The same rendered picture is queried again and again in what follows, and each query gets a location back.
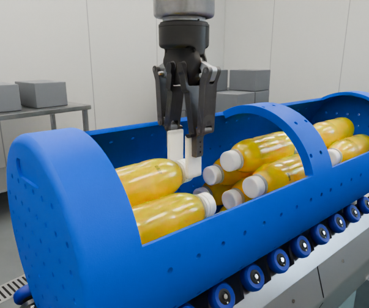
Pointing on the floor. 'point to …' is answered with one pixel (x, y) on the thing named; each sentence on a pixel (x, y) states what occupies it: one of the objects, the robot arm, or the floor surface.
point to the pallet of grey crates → (240, 88)
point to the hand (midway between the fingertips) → (183, 154)
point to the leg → (366, 293)
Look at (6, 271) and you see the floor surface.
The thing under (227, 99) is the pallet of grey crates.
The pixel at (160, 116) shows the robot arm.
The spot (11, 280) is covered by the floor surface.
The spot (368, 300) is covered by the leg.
